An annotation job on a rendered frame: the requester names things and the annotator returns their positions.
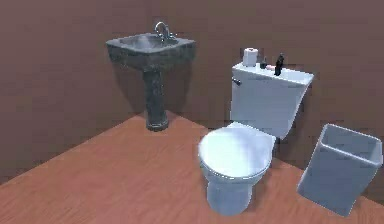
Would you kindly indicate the white toilet paper roll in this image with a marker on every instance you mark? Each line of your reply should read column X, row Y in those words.
column 250, row 56

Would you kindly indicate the small dark round object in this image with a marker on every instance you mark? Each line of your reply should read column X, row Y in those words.
column 263, row 64

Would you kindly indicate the silver sink faucet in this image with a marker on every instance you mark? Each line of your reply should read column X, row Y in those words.
column 162, row 30

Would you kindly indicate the pink soap bar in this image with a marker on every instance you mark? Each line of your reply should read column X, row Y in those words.
column 270, row 67

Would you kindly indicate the black spray bottle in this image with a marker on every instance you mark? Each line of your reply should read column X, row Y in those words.
column 279, row 64

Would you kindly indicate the grey square waste bin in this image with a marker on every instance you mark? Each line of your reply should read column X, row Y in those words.
column 340, row 168

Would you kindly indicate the dark grey pedestal sink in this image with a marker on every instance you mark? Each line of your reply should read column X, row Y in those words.
column 154, row 60

